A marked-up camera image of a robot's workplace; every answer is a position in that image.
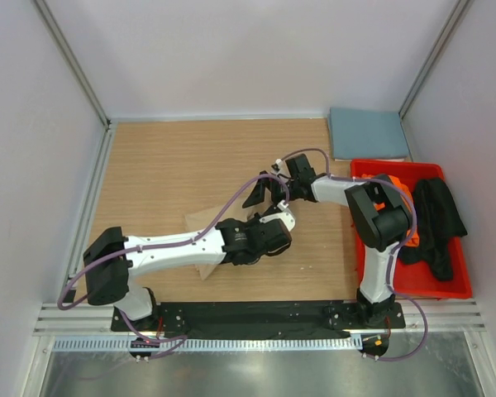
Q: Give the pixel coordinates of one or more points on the left aluminium frame post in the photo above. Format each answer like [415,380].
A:
[63,46]

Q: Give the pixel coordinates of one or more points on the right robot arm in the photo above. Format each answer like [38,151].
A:
[375,295]

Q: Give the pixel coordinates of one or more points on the orange t shirt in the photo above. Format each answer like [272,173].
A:
[383,211]

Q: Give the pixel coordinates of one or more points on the right aluminium frame post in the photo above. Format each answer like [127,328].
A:
[446,33]

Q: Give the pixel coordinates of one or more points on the aluminium frame post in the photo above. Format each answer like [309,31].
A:
[63,46]
[446,33]

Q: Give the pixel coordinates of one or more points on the red plastic bin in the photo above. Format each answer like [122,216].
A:
[417,279]

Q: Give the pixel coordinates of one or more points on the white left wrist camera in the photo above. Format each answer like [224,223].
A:
[285,216]

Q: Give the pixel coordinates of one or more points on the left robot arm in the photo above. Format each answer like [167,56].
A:
[120,259]

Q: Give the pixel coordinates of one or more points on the folded blue t shirt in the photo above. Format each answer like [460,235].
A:
[365,134]

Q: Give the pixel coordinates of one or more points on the slotted cable duct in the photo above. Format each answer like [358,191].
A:
[127,343]

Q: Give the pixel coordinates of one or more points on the beige t shirt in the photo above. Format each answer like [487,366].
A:
[199,220]

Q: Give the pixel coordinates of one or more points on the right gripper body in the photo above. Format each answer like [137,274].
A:
[293,193]

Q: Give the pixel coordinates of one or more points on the black t shirt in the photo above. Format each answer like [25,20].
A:
[438,221]

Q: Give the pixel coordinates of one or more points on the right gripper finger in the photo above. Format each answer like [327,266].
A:
[277,197]
[258,193]

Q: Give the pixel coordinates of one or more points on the aluminium front rail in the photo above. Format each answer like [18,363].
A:
[442,316]

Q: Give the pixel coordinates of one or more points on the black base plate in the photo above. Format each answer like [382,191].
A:
[188,316]

